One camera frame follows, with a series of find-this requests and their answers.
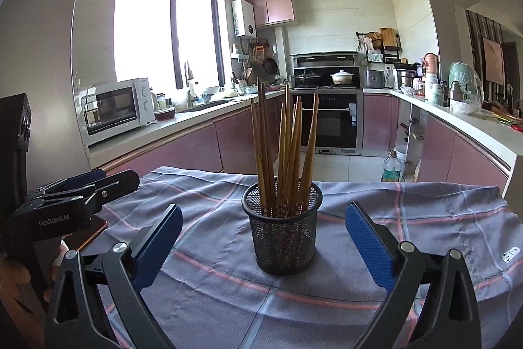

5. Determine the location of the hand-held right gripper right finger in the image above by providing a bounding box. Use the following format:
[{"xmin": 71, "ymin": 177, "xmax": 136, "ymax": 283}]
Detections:
[{"xmin": 345, "ymin": 201, "xmax": 483, "ymax": 349}]

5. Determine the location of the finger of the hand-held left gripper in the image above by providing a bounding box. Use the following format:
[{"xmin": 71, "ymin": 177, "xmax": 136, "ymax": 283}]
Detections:
[
  {"xmin": 26, "ymin": 168, "xmax": 105, "ymax": 203},
  {"xmin": 82, "ymin": 170, "xmax": 140, "ymax": 217}
]

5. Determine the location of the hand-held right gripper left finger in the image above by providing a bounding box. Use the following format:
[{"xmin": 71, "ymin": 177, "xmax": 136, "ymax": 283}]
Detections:
[{"xmin": 44, "ymin": 204, "xmax": 184, "ymax": 349}]

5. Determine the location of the black mesh pen holder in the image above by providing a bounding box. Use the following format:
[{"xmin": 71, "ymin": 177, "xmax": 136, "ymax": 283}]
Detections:
[{"xmin": 241, "ymin": 181, "xmax": 323, "ymax": 275}]

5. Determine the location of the bundle of wooden chopsticks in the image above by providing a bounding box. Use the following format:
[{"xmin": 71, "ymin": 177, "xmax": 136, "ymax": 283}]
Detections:
[{"xmin": 250, "ymin": 77, "xmax": 320, "ymax": 219}]

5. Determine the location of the person's left hand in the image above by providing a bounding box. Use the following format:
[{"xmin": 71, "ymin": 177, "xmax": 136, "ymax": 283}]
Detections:
[{"xmin": 43, "ymin": 246, "xmax": 68, "ymax": 303}]

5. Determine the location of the brown smartphone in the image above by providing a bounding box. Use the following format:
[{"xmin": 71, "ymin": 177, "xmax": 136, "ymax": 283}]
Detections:
[{"xmin": 65, "ymin": 215, "xmax": 109, "ymax": 249}]

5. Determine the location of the white microwave oven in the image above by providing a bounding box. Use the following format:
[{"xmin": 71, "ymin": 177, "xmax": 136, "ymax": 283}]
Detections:
[{"xmin": 79, "ymin": 78, "xmax": 156, "ymax": 147}]

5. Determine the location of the plastic cooking oil bottle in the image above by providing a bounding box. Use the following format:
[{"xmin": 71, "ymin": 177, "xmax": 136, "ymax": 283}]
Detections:
[{"xmin": 382, "ymin": 150, "xmax": 403, "ymax": 183}]

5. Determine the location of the pink base cabinet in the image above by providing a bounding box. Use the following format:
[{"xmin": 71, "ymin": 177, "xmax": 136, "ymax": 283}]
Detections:
[
  {"xmin": 363, "ymin": 93, "xmax": 511, "ymax": 184},
  {"xmin": 88, "ymin": 104, "xmax": 287, "ymax": 174}
]

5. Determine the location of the checked blue-grey tablecloth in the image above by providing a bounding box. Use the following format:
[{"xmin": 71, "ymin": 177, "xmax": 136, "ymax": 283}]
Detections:
[{"xmin": 77, "ymin": 166, "xmax": 517, "ymax": 349}]

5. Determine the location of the steel sink faucet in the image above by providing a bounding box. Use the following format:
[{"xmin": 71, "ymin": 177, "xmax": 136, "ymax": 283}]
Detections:
[{"xmin": 185, "ymin": 61, "xmax": 197, "ymax": 108}]

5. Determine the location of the black built-in oven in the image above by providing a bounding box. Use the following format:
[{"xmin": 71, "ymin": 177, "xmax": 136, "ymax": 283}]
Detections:
[{"xmin": 300, "ymin": 91, "xmax": 364, "ymax": 155}]

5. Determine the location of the dark-framed kitchen window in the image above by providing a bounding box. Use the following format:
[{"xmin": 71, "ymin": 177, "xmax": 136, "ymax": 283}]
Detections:
[{"xmin": 114, "ymin": 0, "xmax": 226, "ymax": 92}]

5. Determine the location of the silver rice cooker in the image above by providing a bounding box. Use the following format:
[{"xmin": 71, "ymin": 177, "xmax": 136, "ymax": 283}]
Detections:
[{"xmin": 363, "ymin": 70, "xmax": 385, "ymax": 89}]

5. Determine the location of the white bowl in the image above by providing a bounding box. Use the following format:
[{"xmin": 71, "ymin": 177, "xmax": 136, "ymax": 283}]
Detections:
[{"xmin": 449, "ymin": 99, "xmax": 480, "ymax": 115}]

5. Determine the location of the steel steamer pot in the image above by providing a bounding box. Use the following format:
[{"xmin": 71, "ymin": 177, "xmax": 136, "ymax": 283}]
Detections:
[{"xmin": 394, "ymin": 63, "xmax": 421, "ymax": 89}]

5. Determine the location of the black cooking pot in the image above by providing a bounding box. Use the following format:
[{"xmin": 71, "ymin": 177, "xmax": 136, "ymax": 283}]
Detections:
[{"xmin": 295, "ymin": 70, "xmax": 321, "ymax": 88}]

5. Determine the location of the pink kettle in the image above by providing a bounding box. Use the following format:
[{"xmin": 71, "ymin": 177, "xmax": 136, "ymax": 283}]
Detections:
[{"xmin": 423, "ymin": 53, "xmax": 441, "ymax": 86}]

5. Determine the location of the green plastic-covered appliance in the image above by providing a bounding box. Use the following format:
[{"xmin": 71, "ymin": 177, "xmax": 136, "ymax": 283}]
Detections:
[{"xmin": 448, "ymin": 62, "xmax": 484, "ymax": 104}]

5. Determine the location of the black range hood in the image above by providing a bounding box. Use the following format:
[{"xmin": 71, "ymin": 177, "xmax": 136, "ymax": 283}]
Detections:
[{"xmin": 291, "ymin": 52, "xmax": 358, "ymax": 68}]

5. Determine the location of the black wall shelf rack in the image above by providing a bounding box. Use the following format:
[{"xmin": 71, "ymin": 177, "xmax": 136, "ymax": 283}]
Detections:
[{"xmin": 356, "ymin": 31, "xmax": 403, "ymax": 63}]

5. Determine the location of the white wall water heater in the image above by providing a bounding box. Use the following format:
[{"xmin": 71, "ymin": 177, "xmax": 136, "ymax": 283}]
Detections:
[{"xmin": 232, "ymin": 0, "xmax": 257, "ymax": 38}]

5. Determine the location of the brown wall picture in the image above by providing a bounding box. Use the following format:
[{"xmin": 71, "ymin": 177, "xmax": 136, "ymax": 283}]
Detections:
[{"xmin": 482, "ymin": 37, "xmax": 504, "ymax": 85}]

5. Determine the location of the pink wall cabinet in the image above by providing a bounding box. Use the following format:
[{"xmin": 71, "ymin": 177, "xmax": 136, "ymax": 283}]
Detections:
[{"xmin": 243, "ymin": 0, "xmax": 295, "ymax": 27}]

